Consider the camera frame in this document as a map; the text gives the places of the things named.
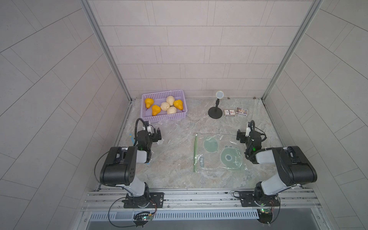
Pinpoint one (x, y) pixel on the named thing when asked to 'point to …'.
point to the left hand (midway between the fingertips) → (154, 126)
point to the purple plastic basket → (146, 114)
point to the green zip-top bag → (218, 152)
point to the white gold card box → (229, 112)
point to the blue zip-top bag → (160, 141)
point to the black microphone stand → (215, 112)
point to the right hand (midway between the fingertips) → (245, 128)
